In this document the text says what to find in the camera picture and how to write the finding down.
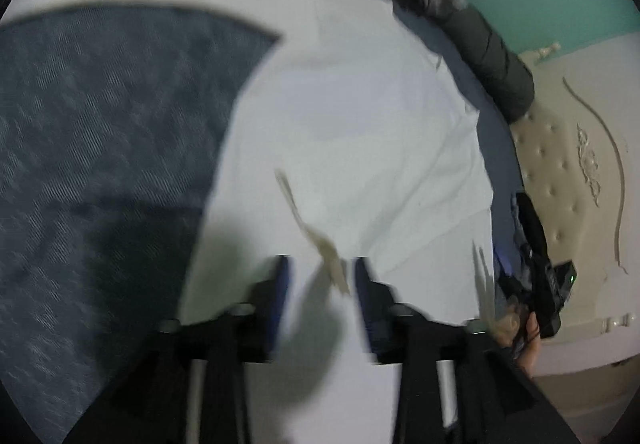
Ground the cream tufted headboard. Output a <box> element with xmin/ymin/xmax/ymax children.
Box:
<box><xmin>511</xmin><ymin>34</ymin><xmax>639</xmax><ymax>376</ymax></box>

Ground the person right hand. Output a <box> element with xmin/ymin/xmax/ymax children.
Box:
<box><xmin>487</xmin><ymin>303</ymin><xmax>542</xmax><ymax>379</ymax></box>

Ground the dark grey rolled duvet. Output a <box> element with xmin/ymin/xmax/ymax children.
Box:
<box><xmin>439</xmin><ymin>6</ymin><xmax>535</xmax><ymax>123</ymax></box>

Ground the white long sleeve shirt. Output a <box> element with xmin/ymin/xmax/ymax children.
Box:
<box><xmin>1</xmin><ymin>0</ymin><xmax>492</xmax><ymax>443</ymax></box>

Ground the blue bed sheet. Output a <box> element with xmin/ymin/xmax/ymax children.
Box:
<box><xmin>0</xmin><ymin>0</ymin><xmax>532</xmax><ymax>444</ymax></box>

